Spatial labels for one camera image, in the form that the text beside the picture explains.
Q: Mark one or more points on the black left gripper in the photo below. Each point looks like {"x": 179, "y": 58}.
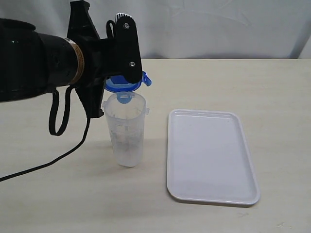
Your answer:
{"x": 92, "y": 51}

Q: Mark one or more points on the blue plastic lid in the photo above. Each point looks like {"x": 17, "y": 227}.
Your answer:
{"x": 118, "y": 83}

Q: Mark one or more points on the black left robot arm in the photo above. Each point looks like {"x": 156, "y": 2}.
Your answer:
{"x": 33, "y": 64}

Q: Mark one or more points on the clear plastic tall container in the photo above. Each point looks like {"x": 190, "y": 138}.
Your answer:
{"x": 125, "y": 115}

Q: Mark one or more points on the white backdrop curtain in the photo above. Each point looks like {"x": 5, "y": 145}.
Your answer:
{"x": 214, "y": 28}

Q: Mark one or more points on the white rectangular tray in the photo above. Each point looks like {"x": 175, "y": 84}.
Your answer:
{"x": 208, "y": 159}

